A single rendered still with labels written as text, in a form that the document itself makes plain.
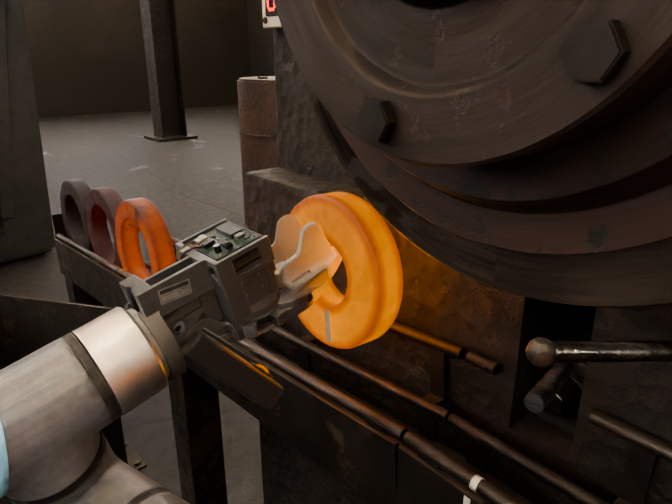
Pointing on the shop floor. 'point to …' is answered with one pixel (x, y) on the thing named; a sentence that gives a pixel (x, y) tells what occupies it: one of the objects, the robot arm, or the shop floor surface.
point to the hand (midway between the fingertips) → (336, 252)
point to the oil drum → (257, 126)
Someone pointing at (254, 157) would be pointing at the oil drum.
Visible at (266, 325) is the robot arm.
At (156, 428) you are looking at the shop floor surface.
